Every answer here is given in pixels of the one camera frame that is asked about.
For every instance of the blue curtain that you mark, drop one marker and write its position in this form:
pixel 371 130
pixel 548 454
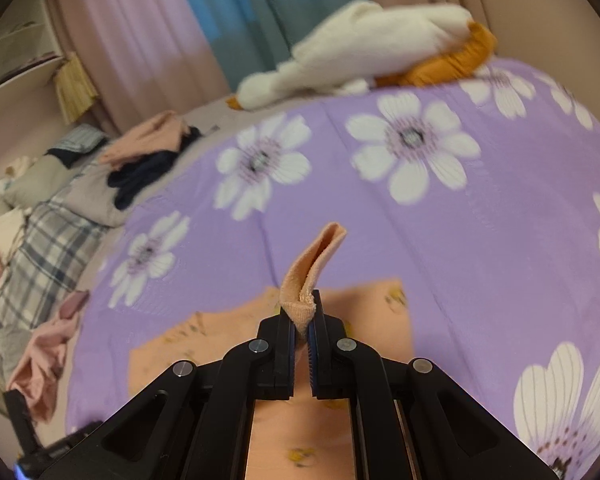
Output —
pixel 260 10

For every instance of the white wall shelf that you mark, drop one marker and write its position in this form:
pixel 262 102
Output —
pixel 15 40

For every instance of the grey pillow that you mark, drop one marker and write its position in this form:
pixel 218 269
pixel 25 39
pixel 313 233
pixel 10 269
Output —
pixel 97 200

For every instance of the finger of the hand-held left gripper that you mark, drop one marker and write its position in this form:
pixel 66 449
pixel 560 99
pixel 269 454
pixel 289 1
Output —
pixel 17 417

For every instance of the yellow pleated cloth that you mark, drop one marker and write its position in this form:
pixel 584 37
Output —
pixel 75 90

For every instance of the purple floral blanket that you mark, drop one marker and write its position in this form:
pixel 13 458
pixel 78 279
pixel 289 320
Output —
pixel 380 200

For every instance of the beige pillow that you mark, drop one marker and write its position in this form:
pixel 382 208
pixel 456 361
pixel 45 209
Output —
pixel 37 185

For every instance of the plaid blanket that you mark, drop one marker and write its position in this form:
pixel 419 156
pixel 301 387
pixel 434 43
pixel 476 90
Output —
pixel 40 260

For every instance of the pile of plush toys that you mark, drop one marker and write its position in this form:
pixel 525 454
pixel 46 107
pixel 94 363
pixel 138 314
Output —
pixel 2 180

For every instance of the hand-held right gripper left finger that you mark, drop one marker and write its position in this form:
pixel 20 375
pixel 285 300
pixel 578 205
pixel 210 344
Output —
pixel 289 360

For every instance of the white goose plush toy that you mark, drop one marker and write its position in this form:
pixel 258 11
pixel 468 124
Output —
pixel 370 45

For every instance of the striped pillow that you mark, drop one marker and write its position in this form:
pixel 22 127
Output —
pixel 80 142

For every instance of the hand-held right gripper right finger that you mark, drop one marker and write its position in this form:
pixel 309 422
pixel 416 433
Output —
pixel 316 360

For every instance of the orange printed baby shirt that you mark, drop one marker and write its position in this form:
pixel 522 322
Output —
pixel 375 310

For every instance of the pink garment with mauve cuff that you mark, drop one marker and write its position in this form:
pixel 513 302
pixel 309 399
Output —
pixel 45 355

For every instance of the pile of folded clothes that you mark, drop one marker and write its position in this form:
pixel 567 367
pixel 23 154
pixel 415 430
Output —
pixel 140 177

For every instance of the cream cloth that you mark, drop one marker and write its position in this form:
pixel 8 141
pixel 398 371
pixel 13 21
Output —
pixel 7 232

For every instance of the peach folded garment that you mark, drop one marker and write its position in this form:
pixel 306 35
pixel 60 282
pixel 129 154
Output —
pixel 147 137

